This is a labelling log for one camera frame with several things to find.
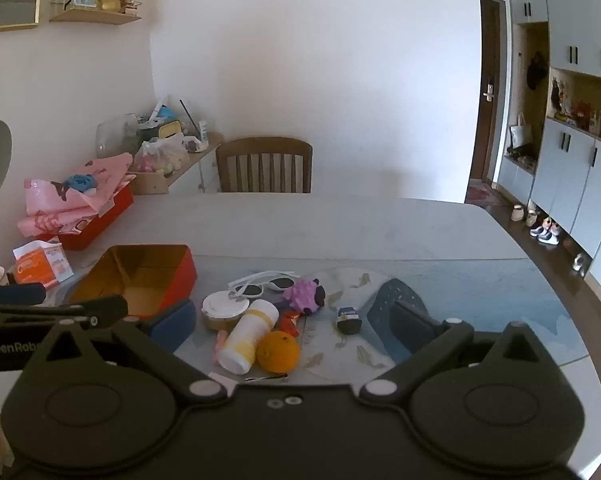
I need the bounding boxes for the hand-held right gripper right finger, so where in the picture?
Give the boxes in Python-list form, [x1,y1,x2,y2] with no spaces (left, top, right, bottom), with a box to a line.
[359,300,569,403]

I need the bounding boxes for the brown door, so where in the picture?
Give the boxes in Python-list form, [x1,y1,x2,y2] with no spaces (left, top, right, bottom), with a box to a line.
[477,0,509,184]

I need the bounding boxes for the pink tube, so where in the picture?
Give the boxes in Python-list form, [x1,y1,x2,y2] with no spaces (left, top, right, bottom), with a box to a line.
[212,330,231,364]

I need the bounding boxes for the orange tissue packet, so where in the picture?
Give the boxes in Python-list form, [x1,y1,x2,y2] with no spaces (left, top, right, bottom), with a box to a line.
[12,239,74,287]

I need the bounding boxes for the wooden chair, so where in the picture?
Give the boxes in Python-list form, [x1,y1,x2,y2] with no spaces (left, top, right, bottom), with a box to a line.
[215,136,314,195]

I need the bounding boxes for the grey wall cabinets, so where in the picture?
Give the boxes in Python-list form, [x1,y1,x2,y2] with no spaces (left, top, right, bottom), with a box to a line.
[495,0,601,283]

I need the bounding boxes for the red tin box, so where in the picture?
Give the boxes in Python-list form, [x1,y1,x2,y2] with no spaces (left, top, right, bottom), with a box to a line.
[68,244,199,319]

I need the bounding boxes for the green yellow box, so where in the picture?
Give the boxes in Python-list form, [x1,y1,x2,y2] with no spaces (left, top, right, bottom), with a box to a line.
[139,119,184,144]

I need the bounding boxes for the wooden wall shelf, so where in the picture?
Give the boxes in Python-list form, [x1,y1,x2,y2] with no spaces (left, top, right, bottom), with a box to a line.
[49,0,142,26]

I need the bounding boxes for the door mat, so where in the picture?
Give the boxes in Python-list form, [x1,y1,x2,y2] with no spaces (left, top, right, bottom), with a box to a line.
[465,184,502,207]

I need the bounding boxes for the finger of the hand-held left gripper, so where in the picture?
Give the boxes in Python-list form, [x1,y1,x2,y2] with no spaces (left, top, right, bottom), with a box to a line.
[0,295,130,331]
[0,283,47,306]

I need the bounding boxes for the blue plastic toy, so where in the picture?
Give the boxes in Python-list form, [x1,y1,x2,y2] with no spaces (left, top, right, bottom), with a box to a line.
[64,173,100,194]

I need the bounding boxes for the white sunglasses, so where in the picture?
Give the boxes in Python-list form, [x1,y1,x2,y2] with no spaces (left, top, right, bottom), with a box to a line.
[228,270,302,301]

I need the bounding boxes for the small red toy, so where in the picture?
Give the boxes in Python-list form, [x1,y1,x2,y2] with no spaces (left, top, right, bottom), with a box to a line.
[279,310,302,337]

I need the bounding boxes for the white tote bag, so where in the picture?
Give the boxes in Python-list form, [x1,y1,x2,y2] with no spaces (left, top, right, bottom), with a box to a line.
[509,112,534,150]

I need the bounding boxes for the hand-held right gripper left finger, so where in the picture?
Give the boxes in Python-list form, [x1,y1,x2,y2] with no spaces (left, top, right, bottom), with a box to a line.
[28,301,228,403]

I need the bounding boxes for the red cardboard box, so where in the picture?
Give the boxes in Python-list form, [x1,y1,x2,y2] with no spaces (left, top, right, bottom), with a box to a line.
[34,184,134,251]

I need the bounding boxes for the white round jar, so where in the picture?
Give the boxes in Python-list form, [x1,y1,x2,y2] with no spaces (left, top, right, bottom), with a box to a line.
[201,290,249,332]

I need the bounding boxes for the clear plastic container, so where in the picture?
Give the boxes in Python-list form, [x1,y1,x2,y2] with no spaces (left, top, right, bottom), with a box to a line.
[96,113,142,159]

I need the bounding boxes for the pair of sneakers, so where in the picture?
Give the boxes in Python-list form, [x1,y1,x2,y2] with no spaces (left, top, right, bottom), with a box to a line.
[529,219,562,246]

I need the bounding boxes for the small dark blue bottle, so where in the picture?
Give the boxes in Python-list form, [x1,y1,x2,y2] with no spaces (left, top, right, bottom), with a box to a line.
[336,305,363,335]

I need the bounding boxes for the purple spiky toy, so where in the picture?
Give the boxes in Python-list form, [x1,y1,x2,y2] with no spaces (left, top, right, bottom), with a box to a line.
[282,280,329,317]

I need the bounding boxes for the orange fruit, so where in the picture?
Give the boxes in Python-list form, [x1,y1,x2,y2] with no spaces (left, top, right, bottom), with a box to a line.
[256,330,302,372]

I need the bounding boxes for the beige shoes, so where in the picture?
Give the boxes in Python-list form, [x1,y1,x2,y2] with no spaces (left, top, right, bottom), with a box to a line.
[510,203,540,227]

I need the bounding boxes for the wooden side cabinet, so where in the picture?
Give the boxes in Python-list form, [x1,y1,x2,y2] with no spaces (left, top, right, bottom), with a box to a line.
[129,132,224,196]

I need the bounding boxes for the pink plastic bags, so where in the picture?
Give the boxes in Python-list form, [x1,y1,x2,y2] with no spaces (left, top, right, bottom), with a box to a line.
[17,152,136,239]

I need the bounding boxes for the white plastic bag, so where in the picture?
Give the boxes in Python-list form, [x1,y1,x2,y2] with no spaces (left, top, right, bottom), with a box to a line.
[132,132,190,175]

